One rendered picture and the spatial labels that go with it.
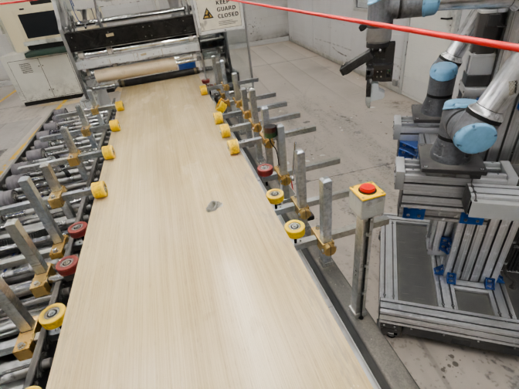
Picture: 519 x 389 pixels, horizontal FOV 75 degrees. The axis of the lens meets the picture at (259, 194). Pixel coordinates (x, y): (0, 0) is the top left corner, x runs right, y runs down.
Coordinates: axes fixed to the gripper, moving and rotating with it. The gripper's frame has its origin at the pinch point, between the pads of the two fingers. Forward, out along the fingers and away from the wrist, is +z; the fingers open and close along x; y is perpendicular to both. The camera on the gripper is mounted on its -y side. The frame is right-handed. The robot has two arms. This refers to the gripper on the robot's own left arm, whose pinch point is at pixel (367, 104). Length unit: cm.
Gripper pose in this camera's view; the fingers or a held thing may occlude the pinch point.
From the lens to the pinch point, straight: 126.3
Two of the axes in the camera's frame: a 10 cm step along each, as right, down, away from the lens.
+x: 3.0, -5.6, 7.8
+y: 9.5, 0.8, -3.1
